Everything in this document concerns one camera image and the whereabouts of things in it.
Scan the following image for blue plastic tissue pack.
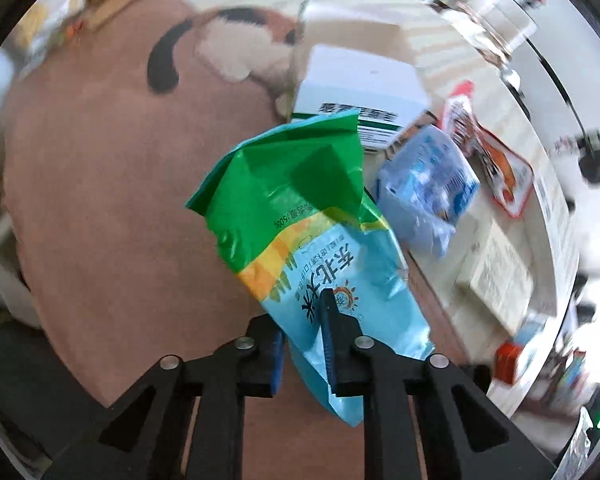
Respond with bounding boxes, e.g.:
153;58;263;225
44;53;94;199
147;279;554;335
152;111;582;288
377;125;481;258

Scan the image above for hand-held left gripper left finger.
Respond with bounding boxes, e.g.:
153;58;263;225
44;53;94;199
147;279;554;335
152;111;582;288
42;315;287;480

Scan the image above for small red box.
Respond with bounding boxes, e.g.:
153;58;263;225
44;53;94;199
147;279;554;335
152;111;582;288
495;342;523;386

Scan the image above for black microphone stand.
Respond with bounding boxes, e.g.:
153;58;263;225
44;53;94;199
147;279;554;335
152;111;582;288
555;120;600;193

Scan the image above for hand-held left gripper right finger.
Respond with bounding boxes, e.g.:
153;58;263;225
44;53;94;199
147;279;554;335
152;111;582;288
320;301;556;480

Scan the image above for pink printed table cloth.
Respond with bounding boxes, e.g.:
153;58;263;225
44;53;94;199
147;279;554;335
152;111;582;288
0;0;461;480

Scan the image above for flat beige box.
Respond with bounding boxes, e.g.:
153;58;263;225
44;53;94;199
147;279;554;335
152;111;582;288
455;220;536;336

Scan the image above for red snack packet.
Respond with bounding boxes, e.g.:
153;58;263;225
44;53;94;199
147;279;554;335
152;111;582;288
440;82;536;218

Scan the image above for white cloth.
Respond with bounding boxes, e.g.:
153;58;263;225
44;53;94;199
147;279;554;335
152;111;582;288
0;210;41;328

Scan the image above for white box with green label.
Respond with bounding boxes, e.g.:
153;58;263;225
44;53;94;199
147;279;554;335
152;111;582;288
290;44;433;151

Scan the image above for green and blue rice bag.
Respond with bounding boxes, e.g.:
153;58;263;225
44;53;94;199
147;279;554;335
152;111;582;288
185;111;436;428

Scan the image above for clear glass jar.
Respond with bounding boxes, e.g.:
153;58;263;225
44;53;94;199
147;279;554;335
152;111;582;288
445;0;538;66

